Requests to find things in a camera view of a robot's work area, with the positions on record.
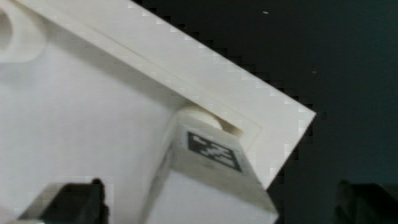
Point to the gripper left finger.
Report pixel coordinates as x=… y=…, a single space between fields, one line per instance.
x=70 y=204

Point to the white square tabletop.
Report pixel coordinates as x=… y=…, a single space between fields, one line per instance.
x=103 y=70

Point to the white leg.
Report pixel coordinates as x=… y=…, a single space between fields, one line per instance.
x=206 y=191

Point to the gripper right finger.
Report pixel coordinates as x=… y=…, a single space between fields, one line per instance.
x=366 y=203

